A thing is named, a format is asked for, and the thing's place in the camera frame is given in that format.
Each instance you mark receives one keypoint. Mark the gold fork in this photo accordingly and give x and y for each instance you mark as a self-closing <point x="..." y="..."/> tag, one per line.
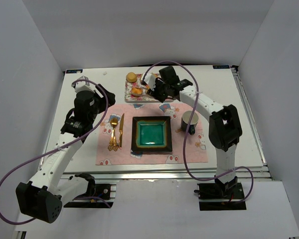
<point x="113" y="143"/>

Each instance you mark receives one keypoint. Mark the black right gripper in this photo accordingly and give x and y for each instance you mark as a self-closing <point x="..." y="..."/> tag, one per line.
<point x="157" y="89"/>

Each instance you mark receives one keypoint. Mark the dark green mug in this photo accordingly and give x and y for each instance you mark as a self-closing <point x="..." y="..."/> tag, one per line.
<point x="185" y="121"/>

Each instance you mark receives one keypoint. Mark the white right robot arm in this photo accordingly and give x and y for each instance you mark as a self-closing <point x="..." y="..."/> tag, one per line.
<point x="224" y="123"/>

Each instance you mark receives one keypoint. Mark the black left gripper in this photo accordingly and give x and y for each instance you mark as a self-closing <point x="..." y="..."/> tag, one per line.
<point x="103" y="95"/>

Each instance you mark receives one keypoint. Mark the gold knife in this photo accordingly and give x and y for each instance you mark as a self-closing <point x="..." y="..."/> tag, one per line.
<point x="121" y="131"/>

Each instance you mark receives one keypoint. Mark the square teal black plate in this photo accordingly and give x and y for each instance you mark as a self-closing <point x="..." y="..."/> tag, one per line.
<point x="151" y="134"/>

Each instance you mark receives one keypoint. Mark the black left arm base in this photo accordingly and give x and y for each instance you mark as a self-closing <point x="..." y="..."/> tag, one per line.
<point x="96" y="195"/>

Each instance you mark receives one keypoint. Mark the round orange bun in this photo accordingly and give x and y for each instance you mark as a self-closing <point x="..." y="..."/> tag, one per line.
<point x="137" y="92"/>

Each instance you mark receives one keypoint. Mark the small round muffin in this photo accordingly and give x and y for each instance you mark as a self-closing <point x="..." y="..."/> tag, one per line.
<point x="131" y="77"/>

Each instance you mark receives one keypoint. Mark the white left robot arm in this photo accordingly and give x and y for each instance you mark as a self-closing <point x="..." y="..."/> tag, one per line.
<point x="41" y="197"/>

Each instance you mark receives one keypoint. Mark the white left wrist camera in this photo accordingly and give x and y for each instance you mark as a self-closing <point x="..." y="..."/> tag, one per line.
<point x="82" y="85"/>

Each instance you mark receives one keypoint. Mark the floral rectangular tray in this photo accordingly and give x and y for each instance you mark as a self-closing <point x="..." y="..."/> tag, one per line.
<point x="130" y="98"/>

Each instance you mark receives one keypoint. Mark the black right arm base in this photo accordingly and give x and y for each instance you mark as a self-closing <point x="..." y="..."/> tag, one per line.
<point x="210" y="198"/>

